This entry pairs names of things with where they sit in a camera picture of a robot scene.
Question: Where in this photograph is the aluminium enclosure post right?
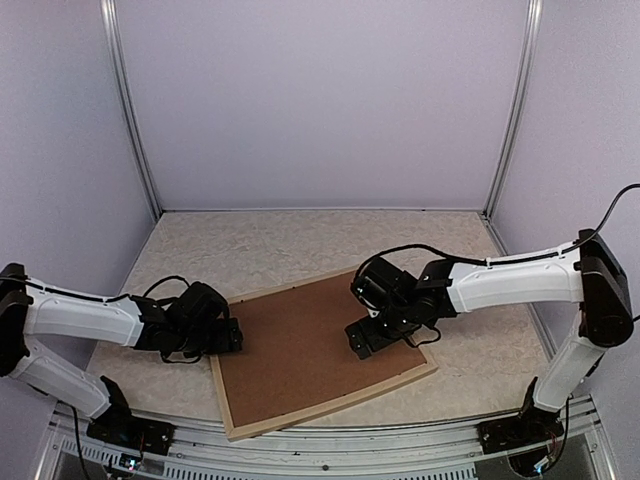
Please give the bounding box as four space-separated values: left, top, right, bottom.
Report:
483 0 544 223

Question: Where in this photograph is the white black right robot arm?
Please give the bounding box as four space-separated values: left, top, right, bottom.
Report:
345 228 639 444

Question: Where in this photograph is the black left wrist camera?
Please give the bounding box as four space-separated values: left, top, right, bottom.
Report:
166 281 230 329

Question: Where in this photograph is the brown hardboard backing panel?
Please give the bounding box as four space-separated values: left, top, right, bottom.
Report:
215 271 431 430

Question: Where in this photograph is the aluminium front rail base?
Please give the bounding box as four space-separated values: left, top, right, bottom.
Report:
32 394 616 480

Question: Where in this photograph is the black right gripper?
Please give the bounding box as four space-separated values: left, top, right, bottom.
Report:
345 302 421 358

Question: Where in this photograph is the aluminium enclosure post left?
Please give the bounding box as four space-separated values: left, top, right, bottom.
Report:
100 0 164 222

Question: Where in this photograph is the aluminium enclosure post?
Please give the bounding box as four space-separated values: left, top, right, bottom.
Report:
100 0 164 222
483 0 544 223

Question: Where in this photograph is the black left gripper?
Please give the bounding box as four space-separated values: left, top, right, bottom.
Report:
176 317 243 358

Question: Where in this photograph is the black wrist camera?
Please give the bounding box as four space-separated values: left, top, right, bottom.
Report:
166 281 230 329
350 257 418 312

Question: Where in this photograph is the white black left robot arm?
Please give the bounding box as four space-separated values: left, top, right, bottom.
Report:
1 263 243 445

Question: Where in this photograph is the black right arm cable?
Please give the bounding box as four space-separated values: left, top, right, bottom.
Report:
569 183 640 251

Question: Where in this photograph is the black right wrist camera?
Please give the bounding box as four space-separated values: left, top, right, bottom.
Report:
350 257 418 312

